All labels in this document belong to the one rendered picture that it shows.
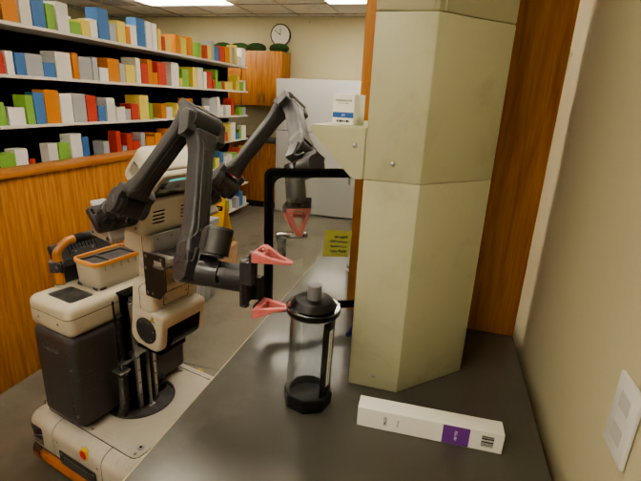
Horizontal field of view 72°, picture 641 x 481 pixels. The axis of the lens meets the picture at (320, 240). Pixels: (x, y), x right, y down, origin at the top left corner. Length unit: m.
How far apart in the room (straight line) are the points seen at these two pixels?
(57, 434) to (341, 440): 1.46
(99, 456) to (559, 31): 1.98
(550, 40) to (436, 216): 0.54
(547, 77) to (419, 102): 0.46
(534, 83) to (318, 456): 0.97
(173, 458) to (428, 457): 0.46
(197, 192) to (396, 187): 0.45
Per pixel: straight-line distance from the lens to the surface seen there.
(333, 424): 0.95
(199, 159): 1.09
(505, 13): 0.99
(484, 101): 0.96
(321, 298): 0.88
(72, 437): 2.10
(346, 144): 0.88
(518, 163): 1.25
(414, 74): 0.86
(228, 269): 0.91
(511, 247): 1.29
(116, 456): 1.95
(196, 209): 1.03
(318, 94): 5.97
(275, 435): 0.93
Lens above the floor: 1.56
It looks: 18 degrees down
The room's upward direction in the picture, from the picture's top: 3 degrees clockwise
